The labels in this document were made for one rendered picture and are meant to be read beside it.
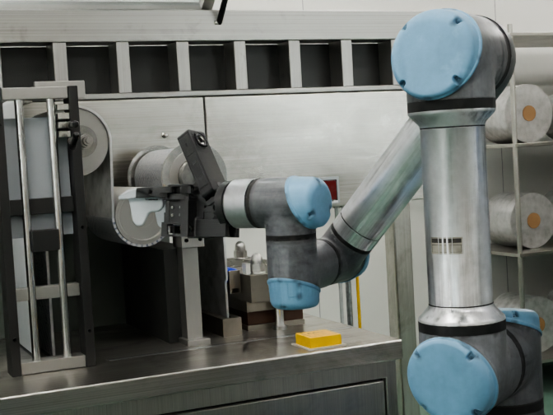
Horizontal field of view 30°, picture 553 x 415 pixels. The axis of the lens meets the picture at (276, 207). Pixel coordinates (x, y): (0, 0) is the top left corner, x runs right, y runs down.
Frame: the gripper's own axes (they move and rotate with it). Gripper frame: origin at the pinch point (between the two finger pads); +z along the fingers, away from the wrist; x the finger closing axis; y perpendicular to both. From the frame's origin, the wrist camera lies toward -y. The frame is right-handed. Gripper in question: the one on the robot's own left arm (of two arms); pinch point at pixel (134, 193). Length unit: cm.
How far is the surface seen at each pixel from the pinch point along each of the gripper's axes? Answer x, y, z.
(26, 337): 29, 27, 53
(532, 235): 385, -9, 64
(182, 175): 42.3, -7.6, 23.2
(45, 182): 13.3, -4.1, 33.6
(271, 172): 91, -13, 33
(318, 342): 48, 26, -7
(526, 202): 381, -26, 66
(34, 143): 10.9, -11.4, 34.5
